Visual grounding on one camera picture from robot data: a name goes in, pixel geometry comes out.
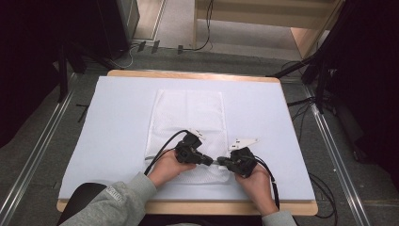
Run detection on right hand-held gripper black cable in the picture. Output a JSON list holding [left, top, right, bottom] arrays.
[[253, 154, 280, 211]]

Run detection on light wooden shelf unit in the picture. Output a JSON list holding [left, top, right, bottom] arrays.
[[192, 0, 346, 59]]

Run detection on white table mat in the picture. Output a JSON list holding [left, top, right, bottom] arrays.
[[57, 75, 316, 202]]

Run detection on black looped floor cable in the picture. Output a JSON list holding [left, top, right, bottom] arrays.
[[308, 171, 339, 219]]

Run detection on hand-held gripper black cable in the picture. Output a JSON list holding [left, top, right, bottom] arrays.
[[143, 129, 190, 177], [253, 154, 280, 211]]

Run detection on person's right hand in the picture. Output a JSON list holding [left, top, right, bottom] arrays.
[[234, 163, 280, 218]]

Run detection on metal floor rail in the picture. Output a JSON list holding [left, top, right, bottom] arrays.
[[0, 73, 79, 226], [301, 84, 374, 226]]

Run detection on black chair seat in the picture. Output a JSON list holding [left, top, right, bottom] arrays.
[[56, 182, 108, 226]]

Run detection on person's left hand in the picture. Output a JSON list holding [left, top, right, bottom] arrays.
[[146, 149, 198, 189]]

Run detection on black metal stand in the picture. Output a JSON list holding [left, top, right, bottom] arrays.
[[56, 41, 120, 104], [265, 0, 356, 115]]

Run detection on wooden table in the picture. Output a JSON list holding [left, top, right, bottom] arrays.
[[56, 69, 319, 217]]

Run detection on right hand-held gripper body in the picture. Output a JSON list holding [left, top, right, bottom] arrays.
[[226, 137, 261, 179]]

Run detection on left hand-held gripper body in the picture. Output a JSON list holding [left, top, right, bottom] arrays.
[[174, 127, 208, 165]]

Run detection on left hand-held gripper black cable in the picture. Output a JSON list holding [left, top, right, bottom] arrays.
[[143, 129, 190, 177]]

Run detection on white floor cable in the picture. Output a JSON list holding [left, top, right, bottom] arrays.
[[115, 42, 139, 71]]

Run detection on black hanging cable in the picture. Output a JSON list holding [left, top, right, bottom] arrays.
[[183, 0, 215, 52]]

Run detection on white mesh laundry bag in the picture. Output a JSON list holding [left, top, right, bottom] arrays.
[[144, 89, 231, 186]]

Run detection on black cabinet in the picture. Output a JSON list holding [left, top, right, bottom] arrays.
[[95, 0, 141, 60]]

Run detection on black floor cables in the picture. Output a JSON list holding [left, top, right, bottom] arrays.
[[285, 59, 317, 144]]

